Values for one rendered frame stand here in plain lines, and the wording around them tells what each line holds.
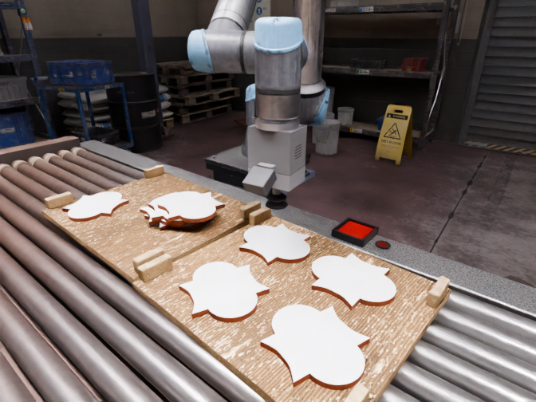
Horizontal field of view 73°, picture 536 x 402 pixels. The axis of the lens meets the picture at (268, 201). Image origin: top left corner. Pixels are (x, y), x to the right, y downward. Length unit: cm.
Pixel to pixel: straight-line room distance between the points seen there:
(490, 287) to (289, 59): 52
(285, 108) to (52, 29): 541
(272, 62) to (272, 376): 44
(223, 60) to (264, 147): 18
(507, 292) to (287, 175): 43
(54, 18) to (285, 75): 544
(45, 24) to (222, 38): 522
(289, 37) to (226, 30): 18
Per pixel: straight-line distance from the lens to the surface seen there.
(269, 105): 60
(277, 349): 51
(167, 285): 65
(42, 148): 157
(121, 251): 77
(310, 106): 113
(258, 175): 61
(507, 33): 515
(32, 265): 85
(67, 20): 601
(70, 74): 411
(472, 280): 77
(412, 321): 60
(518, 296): 77
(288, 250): 70
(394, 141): 422
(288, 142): 60
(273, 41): 59
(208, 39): 72
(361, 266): 67
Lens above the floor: 132
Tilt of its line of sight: 25 degrees down
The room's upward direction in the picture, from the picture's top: straight up
